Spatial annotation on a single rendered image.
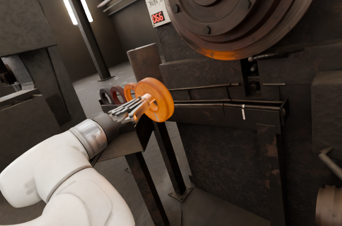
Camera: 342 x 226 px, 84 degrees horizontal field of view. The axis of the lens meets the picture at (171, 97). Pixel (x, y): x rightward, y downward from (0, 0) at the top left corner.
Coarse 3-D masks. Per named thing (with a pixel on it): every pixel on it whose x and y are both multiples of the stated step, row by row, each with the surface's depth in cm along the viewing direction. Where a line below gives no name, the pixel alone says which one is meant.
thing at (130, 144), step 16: (128, 128) 98; (144, 128) 83; (112, 144) 93; (128, 144) 87; (144, 144) 79; (128, 160) 89; (144, 160) 95; (144, 176) 92; (144, 192) 96; (160, 208) 102; (160, 224) 103; (176, 224) 108
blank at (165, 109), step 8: (144, 80) 59; (152, 80) 59; (136, 88) 64; (144, 88) 61; (152, 88) 58; (160, 88) 57; (136, 96) 66; (160, 96) 57; (168, 96) 58; (152, 104) 66; (160, 104) 59; (168, 104) 58; (152, 112) 64; (160, 112) 61; (168, 112) 59; (160, 120) 63
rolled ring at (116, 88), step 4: (112, 88) 130; (116, 88) 127; (120, 88) 126; (112, 92) 133; (116, 92) 136; (120, 92) 126; (112, 96) 136; (116, 96) 137; (124, 96) 125; (116, 100) 137; (124, 100) 127; (116, 104) 137; (120, 104) 136
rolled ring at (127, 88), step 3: (126, 84) 117; (129, 84) 115; (132, 84) 114; (135, 84) 114; (126, 87) 118; (129, 87) 116; (132, 87) 114; (126, 90) 120; (129, 90) 122; (126, 93) 121; (129, 93) 123; (126, 96) 123; (129, 96) 124; (126, 99) 125; (129, 99) 124; (132, 99) 125
